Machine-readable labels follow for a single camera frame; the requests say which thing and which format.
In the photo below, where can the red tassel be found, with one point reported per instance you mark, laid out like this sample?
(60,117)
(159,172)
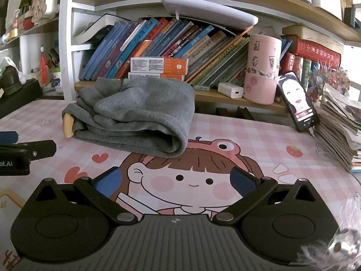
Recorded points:
(44,65)

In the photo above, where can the black case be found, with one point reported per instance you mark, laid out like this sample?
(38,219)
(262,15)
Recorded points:
(19,96)

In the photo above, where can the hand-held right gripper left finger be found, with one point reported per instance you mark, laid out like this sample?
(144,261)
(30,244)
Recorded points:
(108,180)

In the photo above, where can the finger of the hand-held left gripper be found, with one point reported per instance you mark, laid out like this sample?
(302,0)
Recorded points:
(42,148)
(8,137)

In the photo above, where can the dark grey round object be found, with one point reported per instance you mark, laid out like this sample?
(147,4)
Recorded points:
(10,77)

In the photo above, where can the pale green flat box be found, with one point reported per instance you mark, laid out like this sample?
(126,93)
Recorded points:
(201,87)

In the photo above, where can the pink checkered printed table mat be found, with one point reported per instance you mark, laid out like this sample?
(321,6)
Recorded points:
(253,135)

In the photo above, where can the thick beige book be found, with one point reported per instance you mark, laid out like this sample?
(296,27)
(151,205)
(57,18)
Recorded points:
(313,34)

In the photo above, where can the orange white carton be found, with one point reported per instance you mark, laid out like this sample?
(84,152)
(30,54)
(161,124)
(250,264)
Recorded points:
(158,76)
(158,65)

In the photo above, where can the row of colourful books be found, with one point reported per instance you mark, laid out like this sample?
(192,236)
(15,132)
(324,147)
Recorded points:
(169,35)

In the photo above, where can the white charger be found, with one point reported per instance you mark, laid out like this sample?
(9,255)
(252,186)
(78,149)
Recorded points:
(230,90)

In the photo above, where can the colourful floral ornament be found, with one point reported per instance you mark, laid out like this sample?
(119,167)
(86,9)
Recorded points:
(330,79)

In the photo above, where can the thick red book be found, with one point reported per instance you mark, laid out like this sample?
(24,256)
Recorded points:
(318,53)

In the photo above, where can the white plastic bag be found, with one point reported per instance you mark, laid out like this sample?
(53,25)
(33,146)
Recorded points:
(10,62)

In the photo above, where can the white desk lamp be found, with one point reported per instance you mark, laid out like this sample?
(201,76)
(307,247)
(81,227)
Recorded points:
(208,10)

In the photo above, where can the small black box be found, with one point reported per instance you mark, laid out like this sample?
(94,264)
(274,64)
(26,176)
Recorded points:
(349,17)

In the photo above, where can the pink printed cylinder tin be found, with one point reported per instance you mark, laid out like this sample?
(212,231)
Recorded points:
(261,70)

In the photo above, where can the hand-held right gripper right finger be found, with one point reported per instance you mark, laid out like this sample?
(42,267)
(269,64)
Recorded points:
(242,182)

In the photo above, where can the grey garment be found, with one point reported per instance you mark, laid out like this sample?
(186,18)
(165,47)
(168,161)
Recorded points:
(141,110)

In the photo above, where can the stack of papers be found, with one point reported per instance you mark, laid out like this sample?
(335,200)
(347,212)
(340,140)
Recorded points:
(338,129)

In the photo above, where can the black smartphone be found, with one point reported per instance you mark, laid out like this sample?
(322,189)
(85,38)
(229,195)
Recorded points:
(299,101)

